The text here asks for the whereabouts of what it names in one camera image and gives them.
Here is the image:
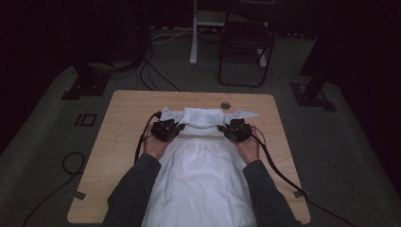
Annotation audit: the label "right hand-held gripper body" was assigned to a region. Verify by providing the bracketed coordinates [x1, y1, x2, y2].
[224, 109, 259, 143]

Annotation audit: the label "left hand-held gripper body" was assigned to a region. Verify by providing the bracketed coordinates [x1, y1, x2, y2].
[150, 106, 185, 142]

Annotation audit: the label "white skirt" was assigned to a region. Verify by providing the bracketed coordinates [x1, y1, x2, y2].
[141, 107, 258, 227]

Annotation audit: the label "person's left hand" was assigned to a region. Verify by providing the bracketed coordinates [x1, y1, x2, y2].
[143, 131, 175, 161]

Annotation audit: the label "person's right hand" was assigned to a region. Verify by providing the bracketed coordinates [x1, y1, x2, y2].
[230, 125, 261, 166]

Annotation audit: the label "black stand base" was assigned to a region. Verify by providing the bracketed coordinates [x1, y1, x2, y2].
[61, 62, 112, 101]
[289, 73, 338, 113]

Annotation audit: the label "grey tape strip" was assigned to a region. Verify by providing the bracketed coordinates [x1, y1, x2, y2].
[67, 189, 87, 201]
[292, 188, 311, 200]

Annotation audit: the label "white metal stand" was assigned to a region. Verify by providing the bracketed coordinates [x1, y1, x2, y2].
[189, 0, 269, 69]

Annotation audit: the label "black folding chair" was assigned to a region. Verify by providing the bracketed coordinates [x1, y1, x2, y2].
[218, 12, 277, 88]

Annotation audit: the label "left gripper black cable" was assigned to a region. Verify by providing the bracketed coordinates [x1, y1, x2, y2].
[133, 111, 163, 165]

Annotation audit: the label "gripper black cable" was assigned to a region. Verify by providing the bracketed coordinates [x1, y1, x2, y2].
[250, 126, 358, 227]
[133, 111, 163, 165]

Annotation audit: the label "black floor cables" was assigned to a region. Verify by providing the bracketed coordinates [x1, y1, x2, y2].
[135, 46, 183, 93]

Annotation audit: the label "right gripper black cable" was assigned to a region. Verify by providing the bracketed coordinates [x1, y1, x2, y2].
[250, 126, 358, 227]

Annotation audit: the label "white floor cable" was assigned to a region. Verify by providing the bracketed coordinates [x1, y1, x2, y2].
[150, 26, 194, 44]

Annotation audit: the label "black floor cable loop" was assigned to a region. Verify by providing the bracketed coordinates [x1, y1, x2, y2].
[20, 151, 87, 227]

